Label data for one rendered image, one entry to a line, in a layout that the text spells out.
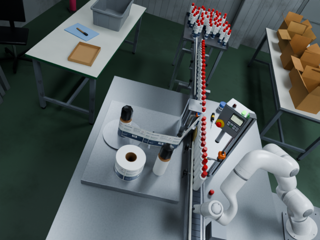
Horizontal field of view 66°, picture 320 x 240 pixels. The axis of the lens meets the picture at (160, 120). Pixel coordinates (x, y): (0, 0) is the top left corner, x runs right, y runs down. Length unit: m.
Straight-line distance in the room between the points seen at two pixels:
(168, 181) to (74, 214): 0.65
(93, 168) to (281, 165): 1.16
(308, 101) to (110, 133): 2.26
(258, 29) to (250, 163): 4.80
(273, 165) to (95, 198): 1.09
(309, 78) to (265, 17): 2.61
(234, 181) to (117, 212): 0.77
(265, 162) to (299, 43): 3.05
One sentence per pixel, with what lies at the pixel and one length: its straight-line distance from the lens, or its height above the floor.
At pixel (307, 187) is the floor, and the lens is 3.78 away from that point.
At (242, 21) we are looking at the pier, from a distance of 5.51.
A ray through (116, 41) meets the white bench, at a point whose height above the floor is 0.80.
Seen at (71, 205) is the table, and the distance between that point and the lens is 1.72.
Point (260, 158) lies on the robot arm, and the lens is 1.33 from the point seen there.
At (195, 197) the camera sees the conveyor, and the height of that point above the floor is 0.88.
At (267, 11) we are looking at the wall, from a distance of 5.80.
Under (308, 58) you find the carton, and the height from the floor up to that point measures 1.07.
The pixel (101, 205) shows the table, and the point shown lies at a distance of 1.72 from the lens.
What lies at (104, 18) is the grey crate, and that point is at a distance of 3.33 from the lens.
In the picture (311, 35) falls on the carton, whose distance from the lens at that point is 4.51.
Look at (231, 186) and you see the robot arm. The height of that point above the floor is 1.36.
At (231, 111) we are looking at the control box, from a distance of 1.58.
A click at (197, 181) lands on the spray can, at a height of 0.99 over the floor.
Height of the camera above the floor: 2.41
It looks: 46 degrees down
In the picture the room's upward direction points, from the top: 19 degrees clockwise
